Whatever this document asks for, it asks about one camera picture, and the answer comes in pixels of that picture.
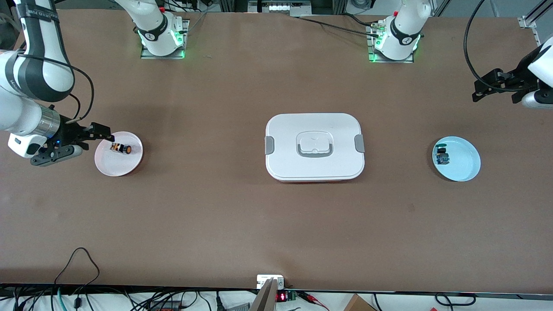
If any red clip lead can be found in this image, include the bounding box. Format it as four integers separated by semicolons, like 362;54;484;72
300;292;330;311

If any white lit device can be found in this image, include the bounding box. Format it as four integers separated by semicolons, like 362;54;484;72
248;0;312;13

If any black coiled cable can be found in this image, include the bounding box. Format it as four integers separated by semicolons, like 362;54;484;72
434;292;477;306

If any white lidded lunch box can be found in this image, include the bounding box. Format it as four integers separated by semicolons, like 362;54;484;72
264;113;365;183

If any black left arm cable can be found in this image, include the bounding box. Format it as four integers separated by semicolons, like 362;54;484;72
463;0;546;94

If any small white mounting block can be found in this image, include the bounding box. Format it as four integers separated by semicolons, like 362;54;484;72
257;275;285;289

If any aluminium slotted rail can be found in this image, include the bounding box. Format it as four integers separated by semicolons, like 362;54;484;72
518;0;553;48

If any black looped cable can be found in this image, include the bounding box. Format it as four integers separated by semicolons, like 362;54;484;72
54;248;101;298

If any black cable to base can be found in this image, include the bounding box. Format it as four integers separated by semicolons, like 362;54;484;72
298;16;381;37

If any aluminium profile bar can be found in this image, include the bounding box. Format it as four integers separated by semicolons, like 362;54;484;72
248;278;278;311

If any light blue round plate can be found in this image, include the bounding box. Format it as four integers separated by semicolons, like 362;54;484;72
432;136;481;182

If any pink round plate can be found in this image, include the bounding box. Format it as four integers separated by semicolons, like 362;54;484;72
95;131;143;177

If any brown cardboard box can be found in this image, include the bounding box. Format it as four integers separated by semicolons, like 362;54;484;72
343;294;376;311

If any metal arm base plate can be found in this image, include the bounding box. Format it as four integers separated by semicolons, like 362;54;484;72
140;19;190;60
367;24;414;64

